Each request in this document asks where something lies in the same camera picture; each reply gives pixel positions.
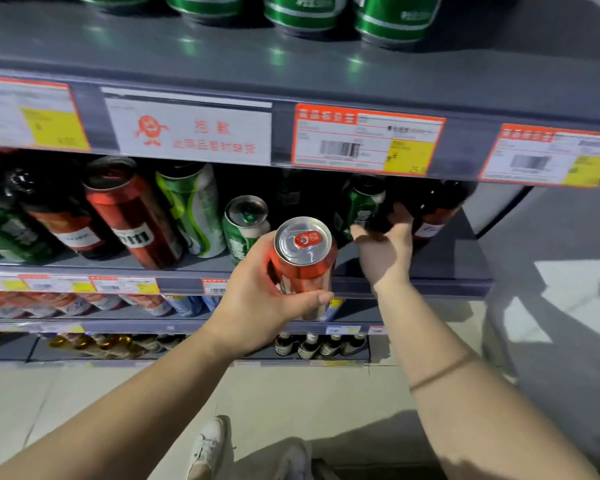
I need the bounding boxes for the person's right hand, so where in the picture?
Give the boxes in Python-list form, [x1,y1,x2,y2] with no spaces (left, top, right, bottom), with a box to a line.
[349,202,415,295]

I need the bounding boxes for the grey store shelving unit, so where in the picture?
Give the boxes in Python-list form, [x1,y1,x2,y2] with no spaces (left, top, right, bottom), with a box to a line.
[0,0,600,368]

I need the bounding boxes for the orange-bordered price tag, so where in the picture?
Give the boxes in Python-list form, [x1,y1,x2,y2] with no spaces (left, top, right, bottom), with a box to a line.
[479,123,600,189]
[291,103,447,177]
[0,76,91,152]

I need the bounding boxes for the person's left hand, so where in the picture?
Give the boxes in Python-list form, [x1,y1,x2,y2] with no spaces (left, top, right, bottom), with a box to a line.
[199,230,336,358]

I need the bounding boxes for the person's left forearm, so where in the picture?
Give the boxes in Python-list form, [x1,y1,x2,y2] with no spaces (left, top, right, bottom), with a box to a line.
[0,328,243,480]

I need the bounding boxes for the person's right forearm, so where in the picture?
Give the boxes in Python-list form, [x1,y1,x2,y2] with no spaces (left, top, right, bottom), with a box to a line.
[375,280,600,480]

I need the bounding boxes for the short green beer cans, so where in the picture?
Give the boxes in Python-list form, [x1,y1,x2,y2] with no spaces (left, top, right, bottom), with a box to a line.
[0,180,59,265]
[333,173,387,241]
[221,194,272,267]

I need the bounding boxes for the person's left shoe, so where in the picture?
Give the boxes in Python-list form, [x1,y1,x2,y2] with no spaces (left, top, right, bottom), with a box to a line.
[186,414,232,480]

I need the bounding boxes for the tall green-white beer cans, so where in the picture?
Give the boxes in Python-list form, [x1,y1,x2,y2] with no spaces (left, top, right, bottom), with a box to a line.
[153,161,227,259]

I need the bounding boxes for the white notice card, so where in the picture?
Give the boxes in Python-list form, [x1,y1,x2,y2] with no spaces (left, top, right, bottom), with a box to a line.
[101,87,273,167]

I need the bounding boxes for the brown wrist band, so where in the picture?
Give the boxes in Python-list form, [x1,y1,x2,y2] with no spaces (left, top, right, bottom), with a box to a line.
[409,352,481,394]

